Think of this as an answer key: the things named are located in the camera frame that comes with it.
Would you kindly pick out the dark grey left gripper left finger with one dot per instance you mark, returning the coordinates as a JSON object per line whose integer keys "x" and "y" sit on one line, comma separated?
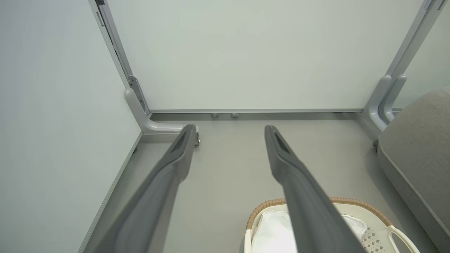
{"x": 151, "y": 200}

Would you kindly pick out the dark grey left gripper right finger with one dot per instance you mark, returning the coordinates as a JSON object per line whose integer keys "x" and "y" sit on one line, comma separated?
{"x": 309, "y": 211}

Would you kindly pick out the grey fabric sofa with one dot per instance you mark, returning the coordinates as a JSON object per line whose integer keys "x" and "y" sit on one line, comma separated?
{"x": 418, "y": 151}

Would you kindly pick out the white garment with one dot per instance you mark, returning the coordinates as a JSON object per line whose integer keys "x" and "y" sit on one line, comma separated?
{"x": 274, "y": 232}

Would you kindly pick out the white laundry basket brown rim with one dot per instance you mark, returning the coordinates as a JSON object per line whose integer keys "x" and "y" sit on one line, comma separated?
{"x": 379, "y": 228}

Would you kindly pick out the grey partition foot with plate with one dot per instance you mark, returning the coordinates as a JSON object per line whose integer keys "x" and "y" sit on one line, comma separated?
{"x": 154, "y": 126}

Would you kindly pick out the grey curved partition foot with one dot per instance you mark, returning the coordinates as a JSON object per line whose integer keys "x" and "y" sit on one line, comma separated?
{"x": 374, "y": 105}
{"x": 393, "y": 98}

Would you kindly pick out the grey side panel rail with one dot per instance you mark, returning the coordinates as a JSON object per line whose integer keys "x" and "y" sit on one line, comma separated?
{"x": 112, "y": 189}

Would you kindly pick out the grey panel bottom rail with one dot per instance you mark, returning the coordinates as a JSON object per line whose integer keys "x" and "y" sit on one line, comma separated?
{"x": 256, "y": 110}

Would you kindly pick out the grey corner partition post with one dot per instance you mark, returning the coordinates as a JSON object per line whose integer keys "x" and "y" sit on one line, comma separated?
{"x": 116, "y": 45}

